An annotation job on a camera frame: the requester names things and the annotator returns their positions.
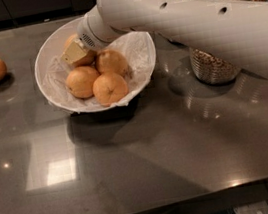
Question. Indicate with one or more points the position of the white bowl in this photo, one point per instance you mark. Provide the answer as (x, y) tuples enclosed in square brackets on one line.
[(48, 55)]

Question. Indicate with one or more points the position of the orange at bowl front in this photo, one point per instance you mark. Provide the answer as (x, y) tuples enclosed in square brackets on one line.
[(110, 88)]

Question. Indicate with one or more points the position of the white paper bowl liner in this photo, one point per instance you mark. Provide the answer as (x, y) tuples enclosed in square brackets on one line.
[(137, 56)]

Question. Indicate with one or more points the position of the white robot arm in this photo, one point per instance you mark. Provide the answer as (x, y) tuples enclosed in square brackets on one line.
[(234, 31)]

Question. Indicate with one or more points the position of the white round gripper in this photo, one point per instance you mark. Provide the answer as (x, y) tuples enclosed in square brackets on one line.
[(86, 36)]

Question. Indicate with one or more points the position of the large glass jar cereal rings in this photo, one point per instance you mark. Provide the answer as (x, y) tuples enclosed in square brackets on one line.
[(210, 68)]

